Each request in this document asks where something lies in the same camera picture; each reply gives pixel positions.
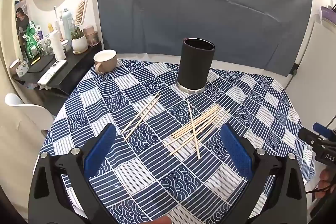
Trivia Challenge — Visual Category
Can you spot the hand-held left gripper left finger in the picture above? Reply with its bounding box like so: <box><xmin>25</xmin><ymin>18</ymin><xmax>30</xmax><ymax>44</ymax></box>
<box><xmin>28</xmin><ymin>123</ymin><xmax>117</xmax><ymax>224</ymax></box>

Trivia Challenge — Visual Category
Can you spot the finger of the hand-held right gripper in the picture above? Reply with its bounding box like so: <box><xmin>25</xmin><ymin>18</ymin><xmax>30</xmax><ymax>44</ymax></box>
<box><xmin>299</xmin><ymin>127</ymin><xmax>324</xmax><ymax>146</ymax></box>
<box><xmin>313</xmin><ymin>123</ymin><xmax>336</xmax><ymax>139</ymax></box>

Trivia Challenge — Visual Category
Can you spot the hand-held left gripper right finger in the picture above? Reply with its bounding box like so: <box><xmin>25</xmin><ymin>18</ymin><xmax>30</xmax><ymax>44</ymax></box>
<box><xmin>220</xmin><ymin>123</ymin><xmax>308</xmax><ymax>224</ymax></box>

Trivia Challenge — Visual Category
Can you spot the pile of wooden chopsticks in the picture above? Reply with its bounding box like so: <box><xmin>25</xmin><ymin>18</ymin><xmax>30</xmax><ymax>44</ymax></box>
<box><xmin>163</xmin><ymin>100</ymin><xmax>231</xmax><ymax>160</ymax></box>

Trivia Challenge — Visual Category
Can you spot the black cylindrical utensil holder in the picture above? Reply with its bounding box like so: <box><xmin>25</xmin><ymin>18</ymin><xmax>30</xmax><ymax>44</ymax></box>
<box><xmin>175</xmin><ymin>37</ymin><xmax>216</xmax><ymax>94</ymax></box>

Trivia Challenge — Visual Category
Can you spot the person's right hand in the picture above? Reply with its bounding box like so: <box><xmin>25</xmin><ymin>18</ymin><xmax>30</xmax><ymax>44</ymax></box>
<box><xmin>315</xmin><ymin>168</ymin><xmax>336</xmax><ymax>199</ymax></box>

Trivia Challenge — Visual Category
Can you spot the person's left hand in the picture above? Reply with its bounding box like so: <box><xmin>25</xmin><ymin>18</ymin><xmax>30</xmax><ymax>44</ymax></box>
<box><xmin>148</xmin><ymin>216</ymin><xmax>172</xmax><ymax>224</ymax></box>

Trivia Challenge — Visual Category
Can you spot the wooden chopstick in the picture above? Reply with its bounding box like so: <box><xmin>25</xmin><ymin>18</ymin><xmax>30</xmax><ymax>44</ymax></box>
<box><xmin>121</xmin><ymin>91</ymin><xmax>161</xmax><ymax>133</ymax></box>
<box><xmin>123</xmin><ymin>95</ymin><xmax>162</xmax><ymax>141</ymax></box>
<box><xmin>128</xmin><ymin>98</ymin><xmax>159</xmax><ymax>133</ymax></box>

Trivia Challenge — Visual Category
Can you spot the white cabinet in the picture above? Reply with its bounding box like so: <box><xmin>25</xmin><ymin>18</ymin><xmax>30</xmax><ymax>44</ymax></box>
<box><xmin>285</xmin><ymin>22</ymin><xmax>336</xmax><ymax>132</ymax></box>

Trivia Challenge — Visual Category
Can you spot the blue white patterned tablecloth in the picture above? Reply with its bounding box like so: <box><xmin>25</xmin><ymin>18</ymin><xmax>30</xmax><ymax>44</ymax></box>
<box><xmin>39</xmin><ymin>58</ymin><xmax>315</xmax><ymax>224</ymax></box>

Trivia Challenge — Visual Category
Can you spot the beige mug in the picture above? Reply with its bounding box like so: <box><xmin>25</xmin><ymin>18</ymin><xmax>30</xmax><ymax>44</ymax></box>
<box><xmin>93</xmin><ymin>49</ymin><xmax>118</xmax><ymax>75</ymax></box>

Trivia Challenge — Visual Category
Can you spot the white chair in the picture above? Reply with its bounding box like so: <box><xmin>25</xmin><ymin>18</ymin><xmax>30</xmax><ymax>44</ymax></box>
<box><xmin>5</xmin><ymin>93</ymin><xmax>55</xmax><ymax>135</ymax></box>

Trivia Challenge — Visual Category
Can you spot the black flat pad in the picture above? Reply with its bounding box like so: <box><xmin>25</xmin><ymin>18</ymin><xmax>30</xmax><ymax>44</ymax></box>
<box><xmin>27</xmin><ymin>55</ymin><xmax>54</xmax><ymax>73</ymax></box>

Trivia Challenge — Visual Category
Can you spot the small plant in white pot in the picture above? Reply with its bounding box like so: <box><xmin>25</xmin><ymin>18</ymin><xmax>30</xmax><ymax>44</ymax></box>
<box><xmin>70</xmin><ymin>27</ymin><xmax>88</xmax><ymax>54</ymax></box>

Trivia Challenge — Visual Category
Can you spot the white plastic bottle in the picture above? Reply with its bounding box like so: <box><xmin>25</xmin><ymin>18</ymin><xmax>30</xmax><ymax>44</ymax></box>
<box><xmin>50</xmin><ymin>30</ymin><xmax>66</xmax><ymax>60</ymax></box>

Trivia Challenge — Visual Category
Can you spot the pink lidded jar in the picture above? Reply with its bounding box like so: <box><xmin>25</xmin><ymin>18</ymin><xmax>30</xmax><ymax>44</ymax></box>
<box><xmin>83</xmin><ymin>25</ymin><xmax>99</xmax><ymax>47</ymax></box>

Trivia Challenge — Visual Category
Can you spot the tissue pack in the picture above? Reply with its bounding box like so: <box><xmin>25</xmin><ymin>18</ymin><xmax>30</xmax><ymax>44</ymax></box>
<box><xmin>15</xmin><ymin>61</ymin><xmax>29</xmax><ymax>75</ymax></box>

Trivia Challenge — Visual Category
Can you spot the clear glass mug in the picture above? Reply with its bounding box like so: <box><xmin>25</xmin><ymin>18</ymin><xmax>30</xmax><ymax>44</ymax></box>
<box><xmin>39</xmin><ymin>36</ymin><xmax>53</xmax><ymax>55</ymax></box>

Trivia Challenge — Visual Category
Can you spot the purple basin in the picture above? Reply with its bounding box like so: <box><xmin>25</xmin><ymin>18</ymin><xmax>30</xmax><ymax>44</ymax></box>
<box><xmin>320</xmin><ymin>5</ymin><xmax>336</xmax><ymax>21</ymax></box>

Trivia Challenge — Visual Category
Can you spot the tall pale green spray bottle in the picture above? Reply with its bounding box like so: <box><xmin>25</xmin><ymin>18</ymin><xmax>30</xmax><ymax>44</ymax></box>
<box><xmin>62</xmin><ymin>9</ymin><xmax>72</xmax><ymax>41</ymax></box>

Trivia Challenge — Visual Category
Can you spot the green plastic bag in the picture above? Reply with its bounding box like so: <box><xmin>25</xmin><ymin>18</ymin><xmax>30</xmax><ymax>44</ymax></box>
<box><xmin>24</xmin><ymin>21</ymin><xmax>40</xmax><ymax>59</ymax></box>

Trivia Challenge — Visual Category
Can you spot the slim white pump bottle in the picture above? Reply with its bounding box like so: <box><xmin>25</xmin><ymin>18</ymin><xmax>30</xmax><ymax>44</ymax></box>
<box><xmin>54</xmin><ymin>7</ymin><xmax>62</xmax><ymax>31</ymax></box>

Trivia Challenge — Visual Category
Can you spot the wooden hairbrush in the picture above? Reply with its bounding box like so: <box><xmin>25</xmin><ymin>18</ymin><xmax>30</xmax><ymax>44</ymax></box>
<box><xmin>72</xmin><ymin>0</ymin><xmax>92</xmax><ymax>26</ymax></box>

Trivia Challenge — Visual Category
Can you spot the grey-blue backdrop sheet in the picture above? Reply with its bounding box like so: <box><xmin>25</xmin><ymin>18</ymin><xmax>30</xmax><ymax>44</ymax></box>
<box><xmin>96</xmin><ymin>0</ymin><xmax>314</xmax><ymax>77</ymax></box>

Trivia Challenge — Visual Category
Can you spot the wall poster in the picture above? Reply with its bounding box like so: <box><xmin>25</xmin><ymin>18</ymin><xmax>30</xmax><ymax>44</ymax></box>
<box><xmin>15</xmin><ymin>7</ymin><xmax>29</xmax><ymax>41</ymax></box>

